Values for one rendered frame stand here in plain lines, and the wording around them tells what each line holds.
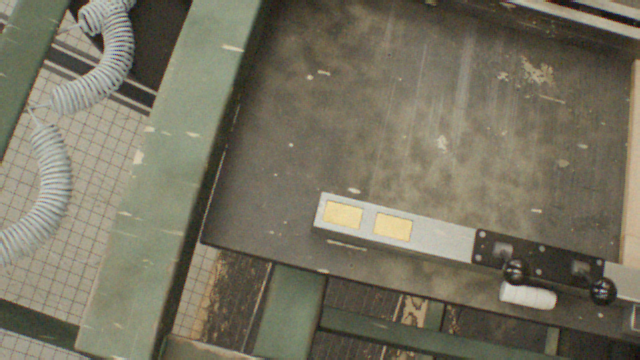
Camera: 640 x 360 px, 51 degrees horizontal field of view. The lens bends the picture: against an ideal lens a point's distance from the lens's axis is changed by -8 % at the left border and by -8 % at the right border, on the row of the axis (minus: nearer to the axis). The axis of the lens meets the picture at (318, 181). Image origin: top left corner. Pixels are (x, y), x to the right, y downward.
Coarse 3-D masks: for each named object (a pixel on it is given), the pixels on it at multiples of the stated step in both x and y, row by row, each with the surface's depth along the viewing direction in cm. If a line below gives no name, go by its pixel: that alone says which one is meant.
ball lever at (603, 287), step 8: (576, 264) 94; (584, 264) 95; (576, 272) 94; (584, 272) 92; (592, 280) 88; (600, 280) 84; (608, 280) 84; (592, 288) 84; (600, 288) 84; (608, 288) 83; (616, 288) 84; (592, 296) 84; (600, 296) 83; (608, 296) 83; (616, 296) 84; (600, 304) 84; (608, 304) 84
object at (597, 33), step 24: (432, 0) 112; (456, 0) 111; (480, 0) 109; (504, 0) 108; (528, 0) 108; (552, 0) 110; (576, 0) 109; (600, 0) 109; (504, 24) 113; (528, 24) 111; (552, 24) 110; (576, 24) 108; (600, 24) 107; (624, 24) 109; (600, 48) 112; (624, 48) 110
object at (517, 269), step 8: (496, 248) 95; (504, 248) 94; (512, 248) 95; (496, 256) 95; (504, 256) 91; (520, 256) 85; (504, 264) 86; (512, 264) 84; (520, 264) 84; (528, 264) 84; (504, 272) 85; (512, 272) 84; (520, 272) 83; (528, 272) 84; (512, 280) 84; (520, 280) 84; (528, 280) 84
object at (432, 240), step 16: (320, 208) 97; (368, 208) 97; (384, 208) 98; (320, 224) 96; (368, 224) 97; (416, 224) 97; (432, 224) 97; (448, 224) 97; (352, 240) 98; (368, 240) 96; (384, 240) 96; (400, 240) 96; (416, 240) 96; (432, 240) 96; (448, 240) 97; (464, 240) 97; (416, 256) 98; (432, 256) 97; (448, 256) 96; (464, 256) 96; (480, 272) 99; (496, 272) 97; (608, 272) 96; (624, 272) 97; (560, 288) 97; (576, 288) 96; (624, 288) 96; (624, 304) 98
